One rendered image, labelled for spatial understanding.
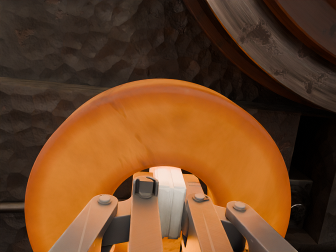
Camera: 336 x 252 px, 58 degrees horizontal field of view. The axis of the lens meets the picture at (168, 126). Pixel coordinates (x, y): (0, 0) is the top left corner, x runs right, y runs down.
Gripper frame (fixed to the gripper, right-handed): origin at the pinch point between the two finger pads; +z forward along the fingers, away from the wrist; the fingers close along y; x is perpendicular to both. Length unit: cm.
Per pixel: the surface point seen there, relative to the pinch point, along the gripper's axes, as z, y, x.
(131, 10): 22.6, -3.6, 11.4
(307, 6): 5.5, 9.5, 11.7
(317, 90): 6.9, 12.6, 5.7
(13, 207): 14.6, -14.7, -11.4
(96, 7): 22.6, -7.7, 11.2
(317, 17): 5.5, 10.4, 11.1
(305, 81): 7.0, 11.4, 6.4
